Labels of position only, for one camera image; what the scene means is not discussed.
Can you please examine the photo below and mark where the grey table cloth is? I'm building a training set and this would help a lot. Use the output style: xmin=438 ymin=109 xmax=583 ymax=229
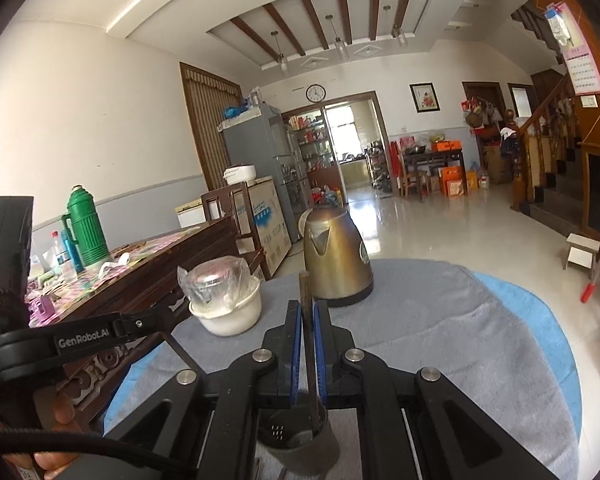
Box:
xmin=102 ymin=258 xmax=581 ymax=480

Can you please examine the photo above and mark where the pink wall calendar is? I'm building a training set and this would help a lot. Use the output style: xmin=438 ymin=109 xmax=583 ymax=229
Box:
xmin=545 ymin=2 xmax=600 ymax=97

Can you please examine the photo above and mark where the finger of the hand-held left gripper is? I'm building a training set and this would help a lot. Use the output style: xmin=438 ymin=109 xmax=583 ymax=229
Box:
xmin=118 ymin=307 xmax=177 ymax=345

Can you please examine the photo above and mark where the dark carved wooden table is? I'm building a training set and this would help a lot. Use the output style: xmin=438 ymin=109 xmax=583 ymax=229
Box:
xmin=25 ymin=225 xmax=243 ymax=413

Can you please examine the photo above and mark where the wooden door with curtain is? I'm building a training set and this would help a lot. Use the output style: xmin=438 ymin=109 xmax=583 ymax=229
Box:
xmin=179 ymin=62 xmax=244 ymax=192

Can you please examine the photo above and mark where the clear red capped bottle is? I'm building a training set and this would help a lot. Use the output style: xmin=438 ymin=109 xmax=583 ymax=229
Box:
xmin=50 ymin=231 xmax=76 ymax=282

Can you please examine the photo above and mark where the white rice cooker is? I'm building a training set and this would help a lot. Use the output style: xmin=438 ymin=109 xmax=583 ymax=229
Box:
xmin=223 ymin=164 xmax=259 ymax=186

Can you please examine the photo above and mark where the green thermos flask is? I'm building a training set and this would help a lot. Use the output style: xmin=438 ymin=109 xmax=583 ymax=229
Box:
xmin=61 ymin=186 xmax=114 ymax=271

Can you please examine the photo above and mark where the wooden chair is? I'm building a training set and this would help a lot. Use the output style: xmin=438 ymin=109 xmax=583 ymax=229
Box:
xmin=201 ymin=182 xmax=267 ymax=281

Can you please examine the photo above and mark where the dark metal utensil holder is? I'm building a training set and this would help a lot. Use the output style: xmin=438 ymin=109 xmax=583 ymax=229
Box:
xmin=256 ymin=400 xmax=342 ymax=475

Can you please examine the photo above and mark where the tall orange box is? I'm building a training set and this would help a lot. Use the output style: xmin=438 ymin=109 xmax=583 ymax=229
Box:
xmin=438 ymin=165 xmax=469 ymax=197

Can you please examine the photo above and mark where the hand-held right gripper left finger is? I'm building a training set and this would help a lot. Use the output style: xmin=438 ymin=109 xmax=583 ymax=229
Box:
xmin=65 ymin=301 xmax=303 ymax=480

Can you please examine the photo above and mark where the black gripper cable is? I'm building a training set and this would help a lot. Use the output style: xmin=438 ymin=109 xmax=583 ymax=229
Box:
xmin=0 ymin=427 xmax=201 ymax=479

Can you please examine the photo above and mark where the patterned tablecloth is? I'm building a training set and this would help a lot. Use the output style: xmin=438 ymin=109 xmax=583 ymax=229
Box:
xmin=25 ymin=230 xmax=207 ymax=322

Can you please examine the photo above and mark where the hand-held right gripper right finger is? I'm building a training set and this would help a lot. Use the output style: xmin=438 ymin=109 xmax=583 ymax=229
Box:
xmin=313 ymin=300 xmax=556 ymax=480

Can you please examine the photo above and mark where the pink plastic container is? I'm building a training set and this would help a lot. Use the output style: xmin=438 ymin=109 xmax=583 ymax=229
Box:
xmin=29 ymin=295 xmax=56 ymax=319

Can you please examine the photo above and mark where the white chest freezer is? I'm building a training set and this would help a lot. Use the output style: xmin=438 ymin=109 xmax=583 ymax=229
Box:
xmin=175 ymin=176 xmax=292 ymax=277

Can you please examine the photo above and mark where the grey refrigerator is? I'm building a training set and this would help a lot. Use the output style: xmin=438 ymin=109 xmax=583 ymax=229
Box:
xmin=219 ymin=105 xmax=311 ymax=243

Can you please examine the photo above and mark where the white bowl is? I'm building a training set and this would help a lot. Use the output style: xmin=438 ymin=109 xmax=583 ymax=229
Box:
xmin=188 ymin=276 xmax=263 ymax=337

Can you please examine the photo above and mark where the person's left hand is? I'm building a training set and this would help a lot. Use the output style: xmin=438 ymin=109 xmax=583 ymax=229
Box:
xmin=0 ymin=394 xmax=84 ymax=480

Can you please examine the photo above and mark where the small white step stool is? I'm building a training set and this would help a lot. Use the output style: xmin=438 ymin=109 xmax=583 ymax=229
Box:
xmin=564 ymin=233 xmax=600 ymax=271

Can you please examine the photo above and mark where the dark wooden chopstick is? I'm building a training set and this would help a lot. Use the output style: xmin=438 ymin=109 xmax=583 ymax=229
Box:
xmin=298 ymin=270 xmax=327 ymax=436

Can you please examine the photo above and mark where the blue bottle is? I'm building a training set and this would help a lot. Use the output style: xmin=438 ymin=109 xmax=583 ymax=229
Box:
xmin=62 ymin=232 xmax=85 ymax=274

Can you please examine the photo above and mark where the dark wooden side table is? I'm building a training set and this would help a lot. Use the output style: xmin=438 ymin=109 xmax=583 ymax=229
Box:
xmin=401 ymin=150 xmax=467 ymax=198

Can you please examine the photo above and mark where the glass display cabinet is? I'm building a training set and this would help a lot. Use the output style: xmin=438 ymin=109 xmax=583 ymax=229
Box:
xmin=282 ymin=110 xmax=346 ymax=202

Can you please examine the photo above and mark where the framed wall picture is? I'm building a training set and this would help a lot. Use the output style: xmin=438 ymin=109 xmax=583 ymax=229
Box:
xmin=409 ymin=83 xmax=440 ymax=114

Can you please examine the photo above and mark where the brass electric kettle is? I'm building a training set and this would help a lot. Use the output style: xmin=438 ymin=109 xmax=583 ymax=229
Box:
xmin=297 ymin=203 xmax=375 ymax=309

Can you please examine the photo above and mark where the glass pendant lamp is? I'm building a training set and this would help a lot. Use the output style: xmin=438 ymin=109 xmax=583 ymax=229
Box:
xmin=271 ymin=31 xmax=290 ymax=75
xmin=325 ymin=15 xmax=350 ymax=60
xmin=383 ymin=6 xmax=409 ymax=47

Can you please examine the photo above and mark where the wooden staircase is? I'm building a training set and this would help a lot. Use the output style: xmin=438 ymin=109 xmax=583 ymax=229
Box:
xmin=509 ymin=0 xmax=600 ymax=242

